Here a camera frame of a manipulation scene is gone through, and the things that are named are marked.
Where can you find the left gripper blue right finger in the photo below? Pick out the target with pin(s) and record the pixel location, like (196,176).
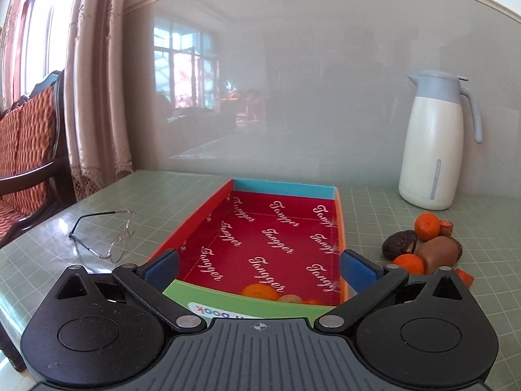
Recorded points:
(373,285)

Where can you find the beige lace curtain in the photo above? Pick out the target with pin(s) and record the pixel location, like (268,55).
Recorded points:
(93,92)

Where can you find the small brown red-topped fruit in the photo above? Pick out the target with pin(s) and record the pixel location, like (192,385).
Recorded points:
(446,228)

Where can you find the colourful open cardboard box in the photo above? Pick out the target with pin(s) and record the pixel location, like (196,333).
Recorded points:
(289,236)

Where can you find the orange carrot piece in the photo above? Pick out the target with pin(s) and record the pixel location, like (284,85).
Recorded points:
(466,278)
(313,301)

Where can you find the white grey thermos jug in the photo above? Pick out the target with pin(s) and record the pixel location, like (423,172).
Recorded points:
(434,142)

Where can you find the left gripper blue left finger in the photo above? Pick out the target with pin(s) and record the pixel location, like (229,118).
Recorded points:
(146,285)

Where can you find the green grid tablecloth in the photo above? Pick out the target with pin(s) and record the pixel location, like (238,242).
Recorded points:
(135,215)

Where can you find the orange carrot piece front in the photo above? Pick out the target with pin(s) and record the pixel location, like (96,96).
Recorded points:
(313,301)

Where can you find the wooden armchair red cushion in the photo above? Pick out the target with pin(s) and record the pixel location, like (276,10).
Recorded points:
(36,177)

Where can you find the orange mandarin front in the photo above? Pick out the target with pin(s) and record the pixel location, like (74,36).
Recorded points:
(260,291)

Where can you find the brown kiwi fruit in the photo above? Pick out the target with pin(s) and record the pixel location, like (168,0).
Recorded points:
(438,252)

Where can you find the orange mandarin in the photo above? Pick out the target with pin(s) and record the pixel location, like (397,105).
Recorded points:
(260,291)
(427,226)
(412,263)

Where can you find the thin metal eyeglasses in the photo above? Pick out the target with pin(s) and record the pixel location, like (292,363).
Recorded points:
(104,234)

